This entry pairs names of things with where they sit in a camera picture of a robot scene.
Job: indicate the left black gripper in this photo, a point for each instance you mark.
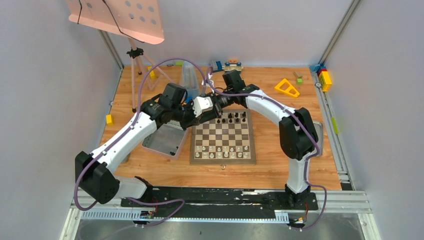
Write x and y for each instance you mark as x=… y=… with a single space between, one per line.
x=216 y=108

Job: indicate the wooden chess board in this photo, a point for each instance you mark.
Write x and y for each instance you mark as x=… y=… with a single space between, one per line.
x=227 y=140

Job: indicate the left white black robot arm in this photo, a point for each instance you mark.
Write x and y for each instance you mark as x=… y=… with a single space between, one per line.
x=94 y=171

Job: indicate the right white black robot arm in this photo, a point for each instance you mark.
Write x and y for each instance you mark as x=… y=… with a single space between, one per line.
x=297 y=134

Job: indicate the blue grey brick block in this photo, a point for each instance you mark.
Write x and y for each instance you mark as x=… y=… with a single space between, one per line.
x=216 y=66

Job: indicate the wooden toy car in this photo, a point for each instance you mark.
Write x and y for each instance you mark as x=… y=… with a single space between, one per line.
x=231 y=65

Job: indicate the yellow block near stand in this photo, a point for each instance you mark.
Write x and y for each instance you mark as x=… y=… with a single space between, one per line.
x=152 y=74

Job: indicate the yellow triangle shape toy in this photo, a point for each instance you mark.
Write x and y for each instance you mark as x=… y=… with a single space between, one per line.
x=285 y=87

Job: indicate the small yellow cube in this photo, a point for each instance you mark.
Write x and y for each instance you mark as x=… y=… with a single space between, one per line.
x=109 y=120

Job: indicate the wooden brown block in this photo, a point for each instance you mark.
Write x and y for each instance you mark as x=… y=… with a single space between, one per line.
x=297 y=74

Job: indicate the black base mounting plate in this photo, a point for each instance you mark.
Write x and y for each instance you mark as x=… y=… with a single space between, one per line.
x=225 y=203

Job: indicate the silver metal tin lid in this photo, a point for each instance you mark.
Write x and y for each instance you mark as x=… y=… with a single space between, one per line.
x=320 y=133

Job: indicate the stacked coloured bricks corner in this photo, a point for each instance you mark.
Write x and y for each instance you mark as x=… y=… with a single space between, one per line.
x=323 y=76

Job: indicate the pink music stand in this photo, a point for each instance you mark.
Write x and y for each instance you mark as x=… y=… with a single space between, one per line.
x=138 y=20

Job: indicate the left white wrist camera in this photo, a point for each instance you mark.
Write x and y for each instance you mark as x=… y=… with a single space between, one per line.
x=201 y=104

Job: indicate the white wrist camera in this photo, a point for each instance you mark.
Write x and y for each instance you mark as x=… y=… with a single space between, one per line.
x=201 y=104
x=209 y=82

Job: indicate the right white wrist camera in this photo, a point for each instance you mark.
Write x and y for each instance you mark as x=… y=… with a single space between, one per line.
x=209 y=82

